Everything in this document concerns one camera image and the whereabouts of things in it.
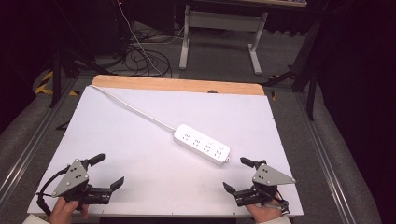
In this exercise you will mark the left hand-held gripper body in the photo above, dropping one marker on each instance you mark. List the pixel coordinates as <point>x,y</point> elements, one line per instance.
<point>73,180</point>

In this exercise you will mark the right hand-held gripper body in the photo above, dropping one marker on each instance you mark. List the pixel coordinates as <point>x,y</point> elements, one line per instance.
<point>267,177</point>

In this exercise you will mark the white power strip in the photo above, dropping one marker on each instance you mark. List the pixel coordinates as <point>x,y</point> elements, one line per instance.
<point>202,144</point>

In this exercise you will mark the person's left hand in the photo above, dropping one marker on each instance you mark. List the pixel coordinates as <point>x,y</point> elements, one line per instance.
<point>65,211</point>

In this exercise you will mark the person's right hand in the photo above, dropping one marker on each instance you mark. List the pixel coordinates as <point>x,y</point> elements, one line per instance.
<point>264,213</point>

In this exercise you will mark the small dark round knob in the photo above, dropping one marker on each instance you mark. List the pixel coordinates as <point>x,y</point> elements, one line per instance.
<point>212,91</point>

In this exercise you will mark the black metal stand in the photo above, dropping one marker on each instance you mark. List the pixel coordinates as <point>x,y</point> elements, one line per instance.
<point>311,93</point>
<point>56,77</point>

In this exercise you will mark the yellow black floor tape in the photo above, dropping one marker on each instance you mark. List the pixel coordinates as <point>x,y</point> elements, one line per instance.
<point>46,77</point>

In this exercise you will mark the aluminium floor rail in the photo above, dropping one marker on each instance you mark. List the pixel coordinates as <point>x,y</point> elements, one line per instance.
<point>320,149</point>
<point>37,137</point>

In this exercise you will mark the white metal desk frame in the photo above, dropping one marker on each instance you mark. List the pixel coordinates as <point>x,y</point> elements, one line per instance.
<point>224,20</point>

